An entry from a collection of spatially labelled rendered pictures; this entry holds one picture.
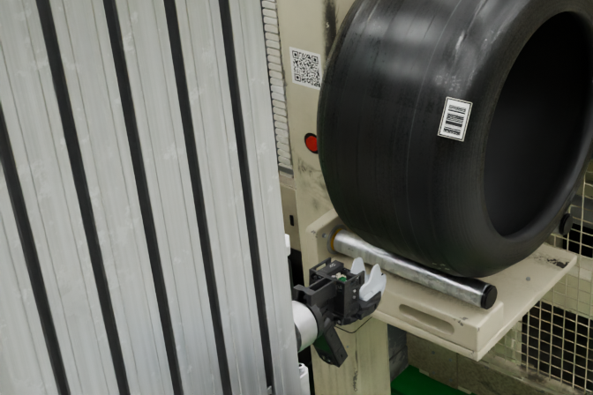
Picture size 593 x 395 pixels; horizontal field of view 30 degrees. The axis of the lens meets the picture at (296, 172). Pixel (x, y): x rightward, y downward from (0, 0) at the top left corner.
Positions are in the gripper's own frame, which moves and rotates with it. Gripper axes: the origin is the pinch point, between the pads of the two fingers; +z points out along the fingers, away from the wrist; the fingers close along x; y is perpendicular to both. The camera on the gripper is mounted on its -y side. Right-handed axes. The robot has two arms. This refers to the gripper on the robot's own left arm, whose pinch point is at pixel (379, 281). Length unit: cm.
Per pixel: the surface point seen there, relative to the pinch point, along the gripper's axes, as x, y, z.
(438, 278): -0.2, -7.2, 17.9
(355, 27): 11.9, 39.4, 8.0
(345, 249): 20.5, -8.2, 17.4
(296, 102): 36.5, 16.2, 22.2
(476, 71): -10.3, 36.4, 9.4
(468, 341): -8.1, -16.5, 16.3
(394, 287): 8.7, -12.2, 17.3
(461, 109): -10.6, 31.6, 5.2
